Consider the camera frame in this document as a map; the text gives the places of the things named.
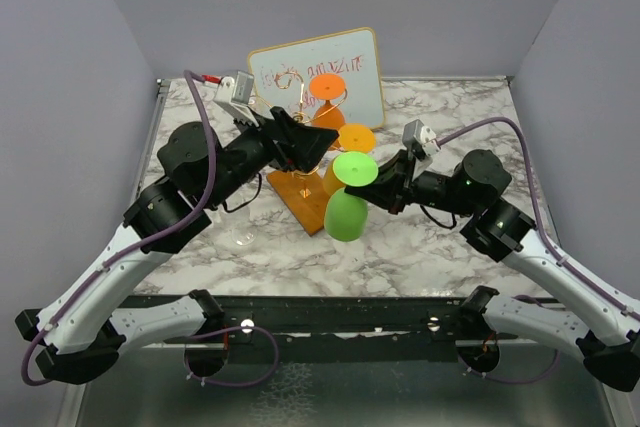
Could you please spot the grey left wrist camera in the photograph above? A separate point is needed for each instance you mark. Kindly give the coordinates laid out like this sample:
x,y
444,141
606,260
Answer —
x,y
233,95

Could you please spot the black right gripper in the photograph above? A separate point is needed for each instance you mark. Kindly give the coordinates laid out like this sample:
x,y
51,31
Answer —
x,y
384,191

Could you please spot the clear wine glass left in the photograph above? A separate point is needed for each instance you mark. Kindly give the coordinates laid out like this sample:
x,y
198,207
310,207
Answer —
x,y
241,228

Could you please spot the yellow framed whiteboard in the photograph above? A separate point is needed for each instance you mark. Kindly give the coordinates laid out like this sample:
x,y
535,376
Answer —
x,y
351,54

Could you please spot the black mounting rail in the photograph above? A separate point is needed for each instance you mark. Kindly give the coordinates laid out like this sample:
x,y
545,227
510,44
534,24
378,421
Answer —
x,y
344,329

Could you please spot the orange plastic wine glass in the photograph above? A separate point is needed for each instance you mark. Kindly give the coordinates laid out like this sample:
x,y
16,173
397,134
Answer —
x,y
330,90

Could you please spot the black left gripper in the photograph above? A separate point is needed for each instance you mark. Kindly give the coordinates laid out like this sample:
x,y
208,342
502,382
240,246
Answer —
x,y
300,147

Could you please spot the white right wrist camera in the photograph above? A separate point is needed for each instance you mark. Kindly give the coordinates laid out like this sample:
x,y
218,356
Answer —
x,y
421,144

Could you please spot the green plastic wine glass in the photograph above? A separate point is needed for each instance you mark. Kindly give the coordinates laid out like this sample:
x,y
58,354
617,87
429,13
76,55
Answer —
x,y
346,215

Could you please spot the wooden rack base board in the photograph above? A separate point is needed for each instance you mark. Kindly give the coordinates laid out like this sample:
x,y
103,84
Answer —
x,y
304,196

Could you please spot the gold wire wine glass rack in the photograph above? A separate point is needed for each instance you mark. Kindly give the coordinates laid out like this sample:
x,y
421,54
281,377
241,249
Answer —
x,y
299,114

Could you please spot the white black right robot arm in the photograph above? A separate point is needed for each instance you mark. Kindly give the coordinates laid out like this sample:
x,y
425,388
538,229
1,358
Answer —
x,y
600,323

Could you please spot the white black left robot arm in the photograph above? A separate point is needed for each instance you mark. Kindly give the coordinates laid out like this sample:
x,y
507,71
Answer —
x,y
84,332

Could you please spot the yellow plastic wine glass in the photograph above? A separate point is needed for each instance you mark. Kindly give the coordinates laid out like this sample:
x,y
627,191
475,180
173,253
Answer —
x,y
350,147

